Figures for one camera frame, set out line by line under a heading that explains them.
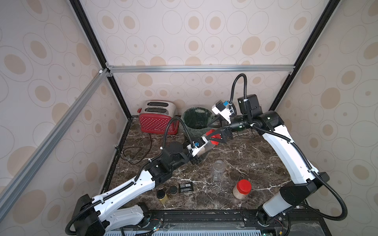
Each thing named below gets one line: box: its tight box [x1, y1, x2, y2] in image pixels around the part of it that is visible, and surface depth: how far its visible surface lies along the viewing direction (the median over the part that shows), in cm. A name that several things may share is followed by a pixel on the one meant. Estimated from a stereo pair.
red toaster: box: [136, 99, 180, 135], surface depth 104 cm
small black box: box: [178, 181, 194, 194], surface depth 85 cm
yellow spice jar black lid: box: [156, 189, 169, 205], surface depth 74 cm
